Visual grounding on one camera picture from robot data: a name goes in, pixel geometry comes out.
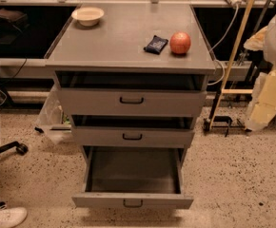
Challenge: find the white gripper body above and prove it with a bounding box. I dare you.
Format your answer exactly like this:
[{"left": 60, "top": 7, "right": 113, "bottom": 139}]
[{"left": 250, "top": 72, "right": 267, "bottom": 118}]

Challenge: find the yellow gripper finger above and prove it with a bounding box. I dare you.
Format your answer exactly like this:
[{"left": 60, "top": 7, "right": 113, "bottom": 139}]
[{"left": 245, "top": 68, "right": 276, "bottom": 131}]

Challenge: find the grey bottom drawer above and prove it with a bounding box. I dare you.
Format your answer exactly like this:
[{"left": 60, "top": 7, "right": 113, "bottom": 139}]
[{"left": 72, "top": 146, "right": 193, "bottom": 209}]

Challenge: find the grey drawer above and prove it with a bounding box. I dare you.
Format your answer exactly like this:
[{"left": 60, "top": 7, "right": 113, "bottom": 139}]
[
  {"left": 56, "top": 71, "right": 206, "bottom": 117},
  {"left": 71, "top": 115, "right": 194, "bottom": 148},
  {"left": 72, "top": 146, "right": 193, "bottom": 209}
]

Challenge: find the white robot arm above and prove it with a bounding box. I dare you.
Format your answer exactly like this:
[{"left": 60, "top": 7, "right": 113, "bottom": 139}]
[{"left": 245, "top": 14, "right": 276, "bottom": 131}]

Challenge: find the grey drawer cabinet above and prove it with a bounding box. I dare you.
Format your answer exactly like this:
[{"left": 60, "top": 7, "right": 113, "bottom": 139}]
[{"left": 44, "top": 2, "right": 217, "bottom": 150}]

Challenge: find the grey middle drawer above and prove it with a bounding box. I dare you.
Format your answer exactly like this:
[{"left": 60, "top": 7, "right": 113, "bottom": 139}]
[{"left": 71, "top": 115, "right": 194, "bottom": 148}]

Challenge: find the grey top drawer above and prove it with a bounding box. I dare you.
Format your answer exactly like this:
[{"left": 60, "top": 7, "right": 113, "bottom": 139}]
[{"left": 56, "top": 71, "right": 206, "bottom": 117}]

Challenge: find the red apple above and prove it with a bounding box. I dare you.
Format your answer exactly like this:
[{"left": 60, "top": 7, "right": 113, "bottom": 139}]
[{"left": 169, "top": 32, "right": 191, "bottom": 54}]

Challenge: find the dark blue snack packet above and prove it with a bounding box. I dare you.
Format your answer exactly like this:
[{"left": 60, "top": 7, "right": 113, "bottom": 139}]
[{"left": 144, "top": 35, "right": 168, "bottom": 55}]

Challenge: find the white bowl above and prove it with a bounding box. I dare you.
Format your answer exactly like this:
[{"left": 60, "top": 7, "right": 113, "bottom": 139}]
[{"left": 71, "top": 7, "right": 105, "bottom": 27}]

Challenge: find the clear plastic bag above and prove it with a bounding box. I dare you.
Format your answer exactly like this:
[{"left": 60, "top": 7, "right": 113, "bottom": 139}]
[{"left": 36, "top": 85, "right": 73, "bottom": 144}]

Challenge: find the white sneaker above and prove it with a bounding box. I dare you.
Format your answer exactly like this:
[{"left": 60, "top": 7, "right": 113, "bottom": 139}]
[{"left": 0, "top": 207, "right": 28, "bottom": 228}]

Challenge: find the yellow wooden ladder frame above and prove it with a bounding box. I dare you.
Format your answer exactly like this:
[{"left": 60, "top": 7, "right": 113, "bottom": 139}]
[{"left": 204, "top": 0, "right": 255, "bottom": 132}]

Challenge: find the white power cable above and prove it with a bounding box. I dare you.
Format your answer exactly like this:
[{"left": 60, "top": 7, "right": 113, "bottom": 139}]
[{"left": 207, "top": 2, "right": 241, "bottom": 86}]

